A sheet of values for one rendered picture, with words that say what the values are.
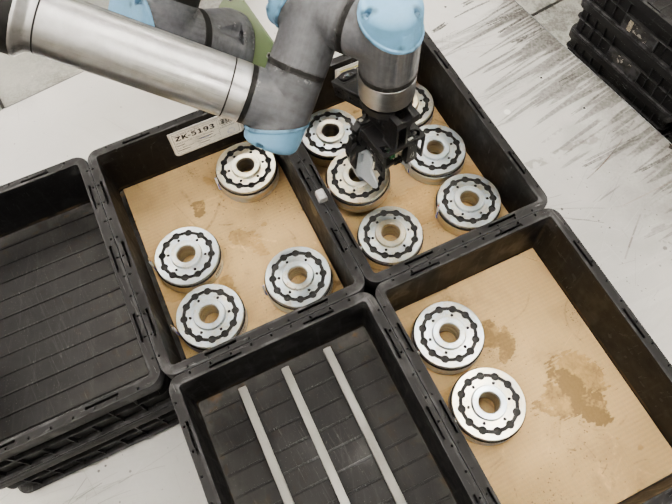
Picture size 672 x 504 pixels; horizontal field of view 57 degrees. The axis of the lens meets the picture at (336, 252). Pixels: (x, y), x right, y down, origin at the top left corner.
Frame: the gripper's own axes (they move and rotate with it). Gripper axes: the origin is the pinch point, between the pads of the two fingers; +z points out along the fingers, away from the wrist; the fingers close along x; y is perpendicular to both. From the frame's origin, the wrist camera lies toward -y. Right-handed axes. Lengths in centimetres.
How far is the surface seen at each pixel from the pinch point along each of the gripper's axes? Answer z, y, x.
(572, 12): 88, -62, 136
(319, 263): 1.7, 9.2, -16.3
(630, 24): 36, -18, 94
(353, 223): 4.6, 5.0, -7.2
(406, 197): 4.6, 5.8, 2.8
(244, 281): 4.6, 4.0, -27.2
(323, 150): 1.8, -8.3, -4.5
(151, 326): -5.2, 7.3, -41.8
